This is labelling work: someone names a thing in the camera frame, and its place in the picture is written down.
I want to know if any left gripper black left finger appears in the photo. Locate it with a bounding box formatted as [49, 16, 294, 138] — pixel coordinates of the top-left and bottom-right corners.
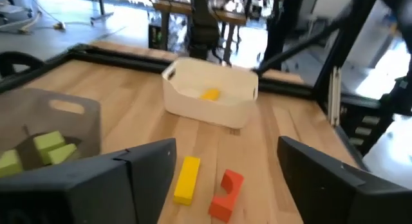
[0, 137, 177, 224]

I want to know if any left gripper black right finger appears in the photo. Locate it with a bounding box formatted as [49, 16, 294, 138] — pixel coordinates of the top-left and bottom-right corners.
[277, 135, 412, 224]

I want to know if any small green block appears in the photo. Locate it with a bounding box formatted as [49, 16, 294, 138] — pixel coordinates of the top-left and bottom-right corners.
[48, 143, 79, 165]

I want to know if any green cube block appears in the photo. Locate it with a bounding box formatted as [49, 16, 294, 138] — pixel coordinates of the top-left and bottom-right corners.
[33, 130, 67, 166]

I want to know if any yellow rectangular block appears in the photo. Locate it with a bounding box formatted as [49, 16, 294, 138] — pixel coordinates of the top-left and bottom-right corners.
[173, 156, 201, 206]

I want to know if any red arch block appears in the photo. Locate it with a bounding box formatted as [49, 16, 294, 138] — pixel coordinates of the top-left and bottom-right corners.
[208, 169, 245, 223]

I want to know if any small yellow block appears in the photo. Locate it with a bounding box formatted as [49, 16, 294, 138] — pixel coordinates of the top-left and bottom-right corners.
[198, 88, 221, 102]

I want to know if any grey translucent bin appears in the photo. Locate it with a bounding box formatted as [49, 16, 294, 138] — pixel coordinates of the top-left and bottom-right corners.
[0, 87, 102, 173]

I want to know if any white plastic bin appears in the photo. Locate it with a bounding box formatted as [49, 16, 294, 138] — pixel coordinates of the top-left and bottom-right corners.
[161, 57, 260, 130]

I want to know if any wooden background table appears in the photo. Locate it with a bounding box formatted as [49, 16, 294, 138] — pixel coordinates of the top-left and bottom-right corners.
[149, 0, 250, 69]

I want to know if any black aluminium rig frame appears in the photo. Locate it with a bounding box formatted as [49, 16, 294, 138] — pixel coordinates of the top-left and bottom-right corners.
[0, 0, 384, 157]

